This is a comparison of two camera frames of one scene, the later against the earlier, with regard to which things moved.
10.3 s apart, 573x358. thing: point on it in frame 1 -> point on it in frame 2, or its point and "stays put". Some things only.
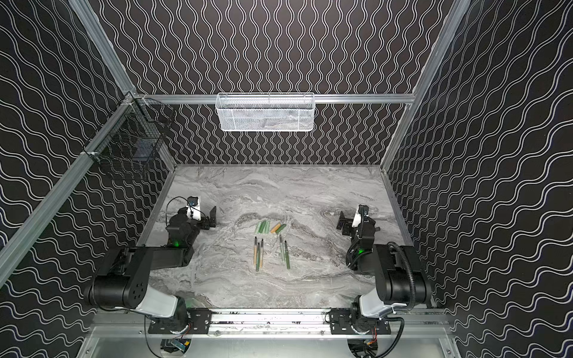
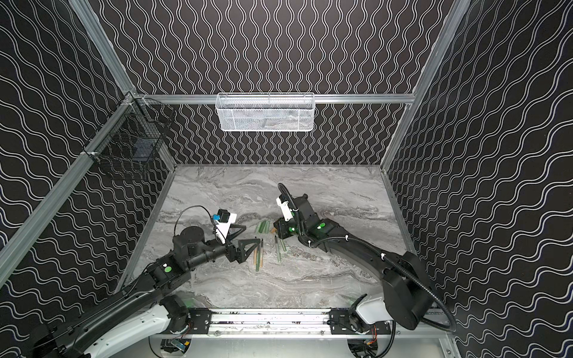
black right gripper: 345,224 -> 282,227
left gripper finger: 213,217 -> 242,227
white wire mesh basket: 265,112 stays put
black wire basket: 134,133 stays put
